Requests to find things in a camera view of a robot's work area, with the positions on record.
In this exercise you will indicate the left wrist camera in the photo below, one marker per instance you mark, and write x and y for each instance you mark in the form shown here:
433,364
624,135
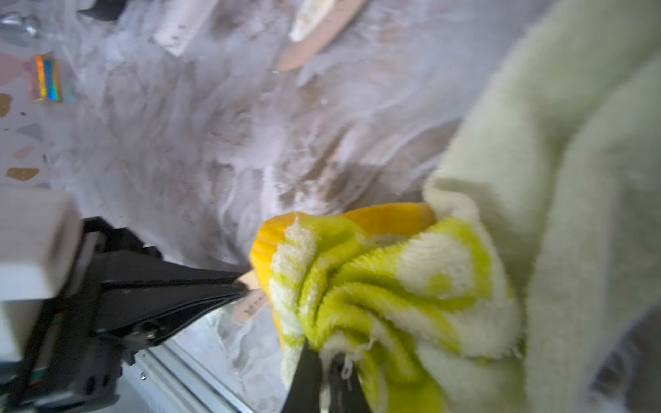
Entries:
40,233

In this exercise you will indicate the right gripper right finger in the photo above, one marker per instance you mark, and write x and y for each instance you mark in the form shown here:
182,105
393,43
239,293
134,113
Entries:
347,395

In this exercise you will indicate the yellow green white cloth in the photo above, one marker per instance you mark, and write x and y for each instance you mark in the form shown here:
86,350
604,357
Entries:
528,278

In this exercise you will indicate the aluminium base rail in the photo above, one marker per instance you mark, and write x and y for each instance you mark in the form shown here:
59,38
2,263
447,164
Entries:
167,379

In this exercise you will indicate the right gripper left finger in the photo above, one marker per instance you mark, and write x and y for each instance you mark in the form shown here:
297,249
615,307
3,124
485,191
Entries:
304,393

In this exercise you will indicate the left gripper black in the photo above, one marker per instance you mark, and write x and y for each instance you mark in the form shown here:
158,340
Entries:
121,298

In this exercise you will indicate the black watch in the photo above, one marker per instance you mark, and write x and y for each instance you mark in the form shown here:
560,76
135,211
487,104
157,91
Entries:
105,10

